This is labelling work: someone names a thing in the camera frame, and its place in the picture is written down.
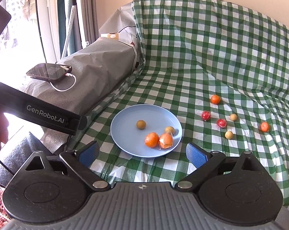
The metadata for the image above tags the white orange label tag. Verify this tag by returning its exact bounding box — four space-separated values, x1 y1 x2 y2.
107 33 119 40

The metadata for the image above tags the blue round plate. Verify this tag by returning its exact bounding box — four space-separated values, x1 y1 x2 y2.
110 104 183 158

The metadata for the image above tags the green white checkered cloth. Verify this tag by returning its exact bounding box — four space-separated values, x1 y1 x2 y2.
73 0 289 210

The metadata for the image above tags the orange fruit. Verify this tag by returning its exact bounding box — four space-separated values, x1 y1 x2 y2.
144 132 159 148
210 94 221 105
260 122 270 132
158 131 174 149

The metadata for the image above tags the white charging cable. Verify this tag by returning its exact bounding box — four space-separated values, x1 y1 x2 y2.
49 73 77 93

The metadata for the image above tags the orange fruit front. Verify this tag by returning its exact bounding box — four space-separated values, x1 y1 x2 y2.
144 132 159 148

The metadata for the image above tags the white striped pole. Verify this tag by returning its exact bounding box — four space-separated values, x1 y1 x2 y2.
61 5 77 59

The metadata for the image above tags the red fruit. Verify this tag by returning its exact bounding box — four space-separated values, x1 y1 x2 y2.
217 118 227 128
201 111 211 122

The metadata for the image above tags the grey curtain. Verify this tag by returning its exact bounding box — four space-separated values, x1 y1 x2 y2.
78 0 99 48

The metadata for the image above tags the grey covered sofa armrest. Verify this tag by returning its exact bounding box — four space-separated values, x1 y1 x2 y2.
22 2 145 118

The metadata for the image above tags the tan small fruit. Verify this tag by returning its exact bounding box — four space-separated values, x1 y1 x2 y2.
164 126 176 136
136 120 147 130
230 113 238 122
225 130 234 139

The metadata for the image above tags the black smartphone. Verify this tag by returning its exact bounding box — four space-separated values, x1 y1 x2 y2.
26 63 72 81

